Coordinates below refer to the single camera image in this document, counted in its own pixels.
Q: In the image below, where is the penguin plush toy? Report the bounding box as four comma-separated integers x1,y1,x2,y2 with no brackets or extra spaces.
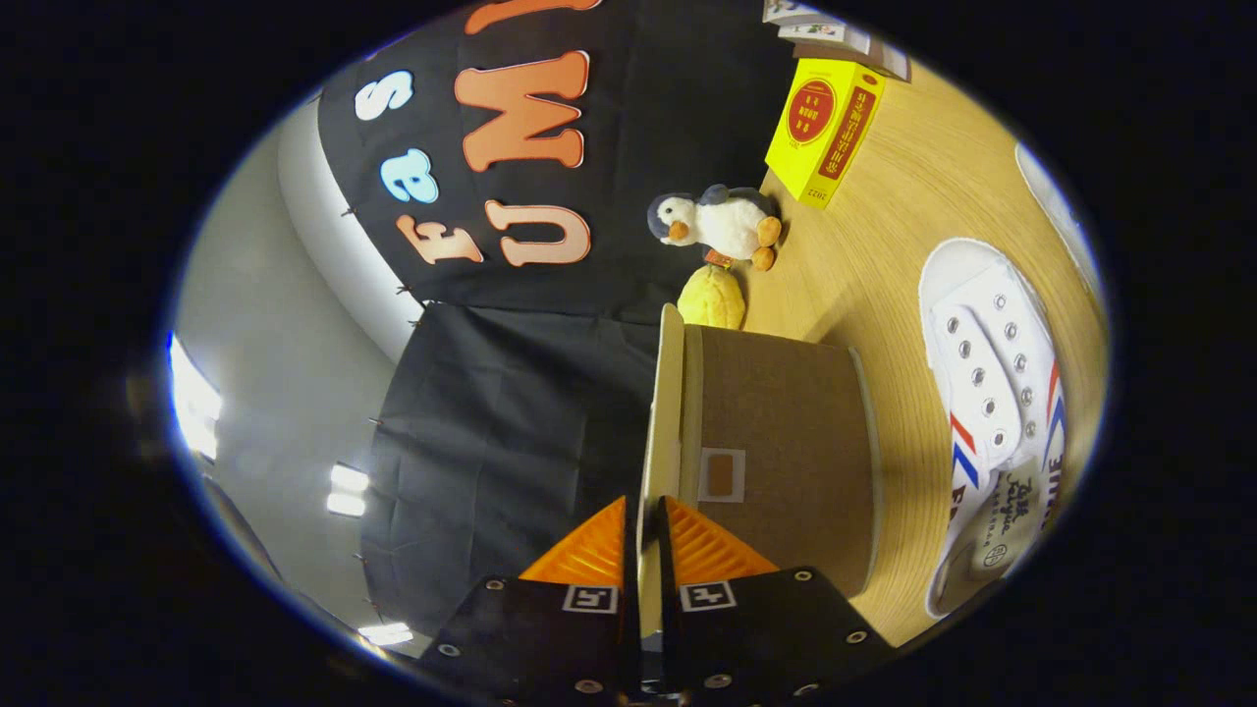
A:
646,184,784,272

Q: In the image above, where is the yellow book with red label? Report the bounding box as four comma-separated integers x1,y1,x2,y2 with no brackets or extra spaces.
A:
764,57,887,209

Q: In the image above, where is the yellow plush toy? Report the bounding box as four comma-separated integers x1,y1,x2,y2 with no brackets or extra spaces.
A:
677,265,747,331

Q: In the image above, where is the white canvas shoe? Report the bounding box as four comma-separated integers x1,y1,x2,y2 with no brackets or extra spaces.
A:
1014,142,1103,296
918,239,1068,618

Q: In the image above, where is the brown storage box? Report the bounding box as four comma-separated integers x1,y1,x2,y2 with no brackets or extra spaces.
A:
636,302,883,639

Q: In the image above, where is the white paperback book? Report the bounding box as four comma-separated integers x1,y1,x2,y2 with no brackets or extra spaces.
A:
778,20,873,55

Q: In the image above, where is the row of black cloth clips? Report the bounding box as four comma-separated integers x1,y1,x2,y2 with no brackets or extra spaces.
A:
339,201,428,610

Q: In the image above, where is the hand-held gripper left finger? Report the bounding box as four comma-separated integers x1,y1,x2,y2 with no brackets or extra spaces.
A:
417,496,639,707

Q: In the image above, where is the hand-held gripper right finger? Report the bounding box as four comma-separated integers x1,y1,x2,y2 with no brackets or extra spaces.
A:
658,496,897,706

